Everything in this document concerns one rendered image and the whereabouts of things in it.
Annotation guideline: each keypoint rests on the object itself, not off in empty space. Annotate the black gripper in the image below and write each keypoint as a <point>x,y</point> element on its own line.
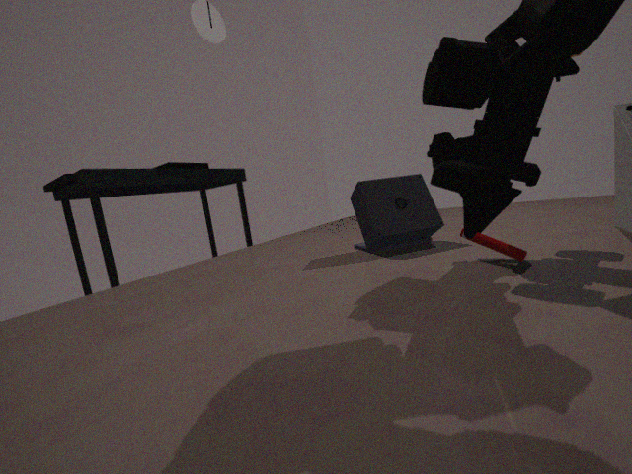
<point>485,186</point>

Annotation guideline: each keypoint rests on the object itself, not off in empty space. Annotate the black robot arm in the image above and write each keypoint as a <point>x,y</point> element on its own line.
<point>516,79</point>

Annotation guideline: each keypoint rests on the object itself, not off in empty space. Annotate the red peg with white band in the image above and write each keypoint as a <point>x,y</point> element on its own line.
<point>496,245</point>

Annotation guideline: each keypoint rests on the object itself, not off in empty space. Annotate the dark grey panel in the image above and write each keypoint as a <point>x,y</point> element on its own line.
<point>395,212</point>

